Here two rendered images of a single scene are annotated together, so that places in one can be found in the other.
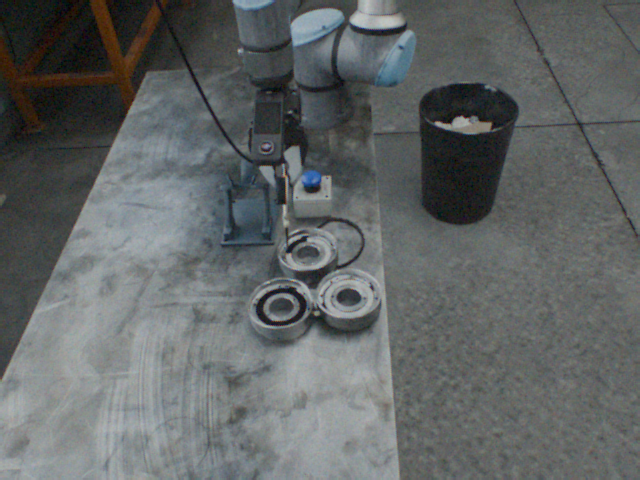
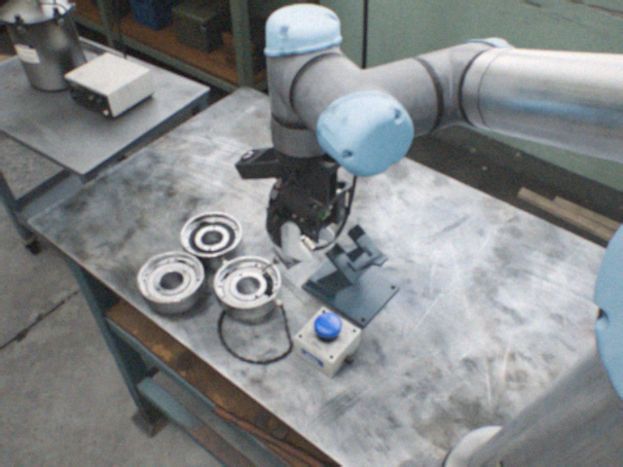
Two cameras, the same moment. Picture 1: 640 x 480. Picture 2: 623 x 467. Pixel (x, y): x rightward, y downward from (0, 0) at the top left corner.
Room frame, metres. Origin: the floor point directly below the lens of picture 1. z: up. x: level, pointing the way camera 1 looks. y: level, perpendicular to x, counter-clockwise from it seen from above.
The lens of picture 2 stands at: (1.14, -0.41, 1.53)
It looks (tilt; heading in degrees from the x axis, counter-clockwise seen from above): 46 degrees down; 122
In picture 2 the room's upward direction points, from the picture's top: straight up
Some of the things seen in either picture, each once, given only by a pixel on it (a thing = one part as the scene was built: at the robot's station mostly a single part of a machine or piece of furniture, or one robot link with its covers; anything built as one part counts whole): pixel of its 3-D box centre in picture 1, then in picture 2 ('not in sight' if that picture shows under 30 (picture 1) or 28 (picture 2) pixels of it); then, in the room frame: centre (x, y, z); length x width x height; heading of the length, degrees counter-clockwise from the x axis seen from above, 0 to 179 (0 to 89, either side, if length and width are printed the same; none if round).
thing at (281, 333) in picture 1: (281, 310); (212, 241); (0.64, 0.06, 0.82); 0.10 x 0.10 x 0.04
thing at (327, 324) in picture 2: (312, 185); (327, 331); (0.91, -0.01, 0.85); 0.04 x 0.04 x 0.05
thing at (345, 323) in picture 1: (349, 300); (172, 283); (0.64, -0.05, 0.82); 0.10 x 0.10 x 0.04
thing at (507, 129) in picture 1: (462, 157); not in sight; (1.80, -0.58, 0.21); 0.34 x 0.34 x 0.43
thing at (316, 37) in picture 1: (320, 45); not in sight; (1.25, -0.06, 0.97); 0.13 x 0.12 x 0.14; 59
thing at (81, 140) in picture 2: not in sight; (102, 181); (-0.18, 0.40, 0.34); 0.67 x 0.46 x 0.68; 178
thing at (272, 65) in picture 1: (266, 56); (305, 125); (0.84, 0.04, 1.15); 0.08 x 0.08 x 0.05
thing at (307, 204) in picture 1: (313, 194); (330, 343); (0.92, -0.01, 0.82); 0.08 x 0.07 x 0.05; 174
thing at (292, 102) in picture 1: (275, 102); (309, 183); (0.85, 0.04, 1.07); 0.09 x 0.08 x 0.12; 173
